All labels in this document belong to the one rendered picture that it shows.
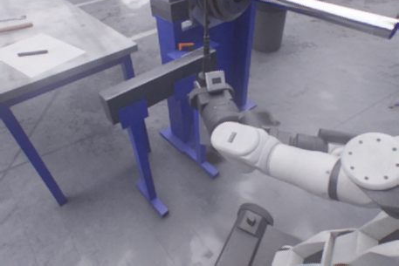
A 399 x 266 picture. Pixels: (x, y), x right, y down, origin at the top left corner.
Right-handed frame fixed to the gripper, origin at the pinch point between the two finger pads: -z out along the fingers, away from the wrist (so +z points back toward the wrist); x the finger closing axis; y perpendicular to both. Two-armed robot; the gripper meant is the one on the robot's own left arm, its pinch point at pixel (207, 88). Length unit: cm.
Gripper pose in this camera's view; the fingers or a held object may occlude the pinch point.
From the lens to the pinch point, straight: 75.8
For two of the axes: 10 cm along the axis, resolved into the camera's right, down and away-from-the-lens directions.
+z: 2.5, 6.3, -7.4
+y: -0.3, -7.6, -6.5
